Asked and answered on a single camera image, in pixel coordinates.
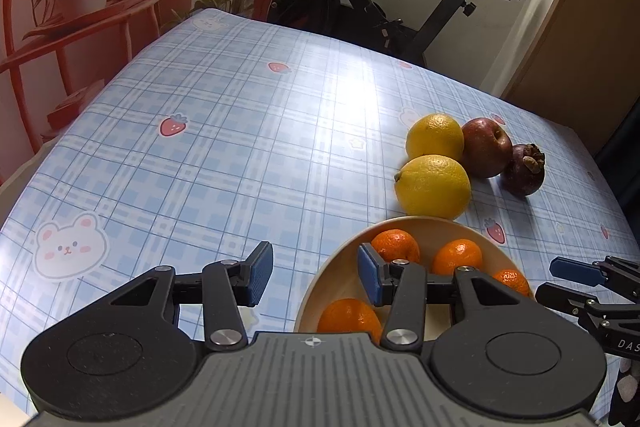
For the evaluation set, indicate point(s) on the red apple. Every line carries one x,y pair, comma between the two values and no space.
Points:
487,148

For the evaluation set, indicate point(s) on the blue checked tablecloth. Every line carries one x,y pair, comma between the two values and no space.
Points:
225,157

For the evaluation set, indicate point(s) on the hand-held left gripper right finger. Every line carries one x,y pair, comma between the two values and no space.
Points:
369,278

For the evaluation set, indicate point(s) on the dark blue curtain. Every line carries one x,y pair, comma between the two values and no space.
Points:
625,167

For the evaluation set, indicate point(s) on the person's right hand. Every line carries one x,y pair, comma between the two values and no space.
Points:
625,392

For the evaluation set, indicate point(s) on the dark purple mangosteen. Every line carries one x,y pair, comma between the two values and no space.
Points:
522,171

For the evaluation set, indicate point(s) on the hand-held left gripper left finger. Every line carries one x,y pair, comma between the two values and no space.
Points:
260,276

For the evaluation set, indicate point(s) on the orange mandarin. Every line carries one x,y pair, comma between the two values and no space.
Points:
395,244
457,257
347,319
512,281

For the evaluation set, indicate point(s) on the brown wooden door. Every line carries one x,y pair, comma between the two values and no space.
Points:
590,47

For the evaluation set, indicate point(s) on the cream round plate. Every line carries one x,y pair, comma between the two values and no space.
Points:
340,277

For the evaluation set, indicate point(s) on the red chair plant wall poster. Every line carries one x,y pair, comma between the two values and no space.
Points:
75,7

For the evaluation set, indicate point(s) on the yellow lemon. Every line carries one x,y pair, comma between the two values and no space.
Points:
435,137
432,187

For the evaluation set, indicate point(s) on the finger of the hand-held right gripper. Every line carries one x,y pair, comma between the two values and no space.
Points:
570,269
560,296

